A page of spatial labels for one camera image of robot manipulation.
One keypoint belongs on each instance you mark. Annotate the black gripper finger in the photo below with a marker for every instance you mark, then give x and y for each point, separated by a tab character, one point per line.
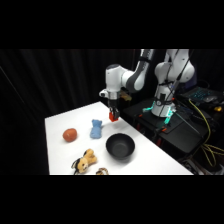
117	113
111	113

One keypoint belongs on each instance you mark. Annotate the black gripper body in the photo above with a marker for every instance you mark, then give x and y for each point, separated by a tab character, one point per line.
113	103

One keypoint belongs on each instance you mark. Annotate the red cube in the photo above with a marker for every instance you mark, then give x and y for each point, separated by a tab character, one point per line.
114	117

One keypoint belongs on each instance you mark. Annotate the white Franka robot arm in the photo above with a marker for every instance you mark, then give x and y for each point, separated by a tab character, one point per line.
166	70

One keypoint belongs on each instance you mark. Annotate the black bowl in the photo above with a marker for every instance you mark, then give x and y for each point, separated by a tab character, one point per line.
120	146

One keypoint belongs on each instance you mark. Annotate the blue plush toy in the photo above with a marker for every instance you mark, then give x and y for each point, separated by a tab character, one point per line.
96	130

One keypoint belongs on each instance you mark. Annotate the red-brown round ball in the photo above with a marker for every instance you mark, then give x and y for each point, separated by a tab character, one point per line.
70	135

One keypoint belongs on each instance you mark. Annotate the tan plush dog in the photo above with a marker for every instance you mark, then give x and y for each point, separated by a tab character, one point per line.
86	161

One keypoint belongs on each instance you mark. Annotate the small striped brown object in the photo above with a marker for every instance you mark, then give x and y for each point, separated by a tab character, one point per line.
102	171

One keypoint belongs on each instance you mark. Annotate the black robot stand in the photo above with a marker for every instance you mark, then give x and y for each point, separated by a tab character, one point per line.
186	133

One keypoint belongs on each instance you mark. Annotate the black curtain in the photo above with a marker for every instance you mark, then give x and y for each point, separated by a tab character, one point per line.
33	86

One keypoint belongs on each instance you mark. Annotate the black laptop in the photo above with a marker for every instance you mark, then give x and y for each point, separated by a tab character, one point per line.
201	94

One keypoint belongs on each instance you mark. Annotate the small yellow object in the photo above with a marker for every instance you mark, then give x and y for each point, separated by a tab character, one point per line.
218	108

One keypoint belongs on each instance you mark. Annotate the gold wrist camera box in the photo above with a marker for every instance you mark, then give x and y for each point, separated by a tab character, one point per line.
125	97

